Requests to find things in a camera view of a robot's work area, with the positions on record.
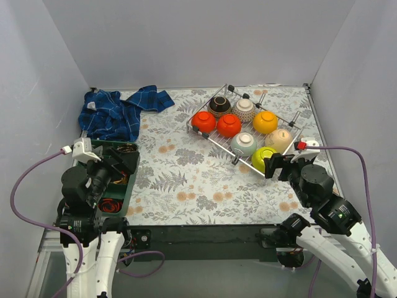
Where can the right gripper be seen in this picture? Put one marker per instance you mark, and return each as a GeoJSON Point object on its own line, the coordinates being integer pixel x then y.
{"type": "Point", "coordinates": [281, 166]}

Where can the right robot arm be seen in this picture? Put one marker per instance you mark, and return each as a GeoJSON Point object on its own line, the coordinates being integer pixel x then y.
{"type": "Point", "coordinates": [359, 261]}

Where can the white patterned bowl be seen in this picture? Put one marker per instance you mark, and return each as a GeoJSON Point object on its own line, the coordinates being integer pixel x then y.
{"type": "Point", "coordinates": [244, 110]}

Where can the black bowl with gold rim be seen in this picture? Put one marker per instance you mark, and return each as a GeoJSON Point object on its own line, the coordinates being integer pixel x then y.
{"type": "Point", "coordinates": [219, 106]}

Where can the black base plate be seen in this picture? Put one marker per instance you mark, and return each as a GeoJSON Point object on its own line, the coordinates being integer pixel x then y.
{"type": "Point", "coordinates": [218, 242]}

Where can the pale green celadon bowl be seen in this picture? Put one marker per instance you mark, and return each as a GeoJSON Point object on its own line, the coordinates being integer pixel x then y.
{"type": "Point", "coordinates": [243, 144]}

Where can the metal wire dish rack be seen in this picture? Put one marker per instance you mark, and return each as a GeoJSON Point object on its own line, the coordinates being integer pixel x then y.
{"type": "Point", "coordinates": [248, 130]}

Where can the yellow-orange bowl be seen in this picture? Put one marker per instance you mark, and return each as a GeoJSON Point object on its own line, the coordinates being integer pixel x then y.
{"type": "Point", "coordinates": [265, 122]}

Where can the aluminium frame rail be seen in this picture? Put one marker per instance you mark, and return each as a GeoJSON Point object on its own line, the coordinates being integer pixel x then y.
{"type": "Point", "coordinates": [49, 273]}

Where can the red-orange bowl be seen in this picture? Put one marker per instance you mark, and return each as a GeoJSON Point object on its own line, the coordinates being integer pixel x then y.
{"type": "Point", "coordinates": [228, 126]}
{"type": "Point", "coordinates": [204, 121]}

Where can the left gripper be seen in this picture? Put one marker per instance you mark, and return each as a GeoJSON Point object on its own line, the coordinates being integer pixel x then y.
{"type": "Point", "coordinates": [115, 161]}

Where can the beige bowl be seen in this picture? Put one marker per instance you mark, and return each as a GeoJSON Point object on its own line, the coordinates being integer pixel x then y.
{"type": "Point", "coordinates": [279, 140]}

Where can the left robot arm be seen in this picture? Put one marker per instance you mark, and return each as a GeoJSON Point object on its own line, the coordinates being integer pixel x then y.
{"type": "Point", "coordinates": [92, 243]}

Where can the lime green bowl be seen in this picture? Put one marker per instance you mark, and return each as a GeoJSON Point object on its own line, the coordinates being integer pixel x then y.
{"type": "Point", "coordinates": [258, 157]}

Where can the blue plaid cloth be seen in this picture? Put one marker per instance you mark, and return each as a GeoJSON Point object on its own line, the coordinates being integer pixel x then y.
{"type": "Point", "coordinates": [105, 116]}

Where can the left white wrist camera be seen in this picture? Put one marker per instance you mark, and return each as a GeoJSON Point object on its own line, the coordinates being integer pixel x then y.
{"type": "Point", "coordinates": [81, 151]}

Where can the green compartment tray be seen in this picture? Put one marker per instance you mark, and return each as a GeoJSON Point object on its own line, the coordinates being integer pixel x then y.
{"type": "Point", "coordinates": [116, 198]}

